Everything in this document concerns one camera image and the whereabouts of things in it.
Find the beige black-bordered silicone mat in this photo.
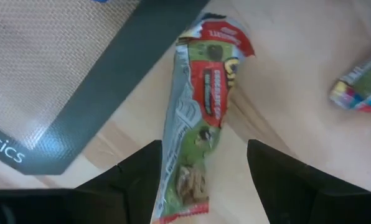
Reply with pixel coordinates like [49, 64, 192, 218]
[0, 0, 211, 176]

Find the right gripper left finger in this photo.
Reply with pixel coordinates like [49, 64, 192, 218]
[75, 139, 164, 224]

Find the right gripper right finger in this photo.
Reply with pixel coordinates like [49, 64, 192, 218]
[247, 139, 370, 224]

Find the red green granola bar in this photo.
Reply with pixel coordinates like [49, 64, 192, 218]
[150, 12, 255, 224]

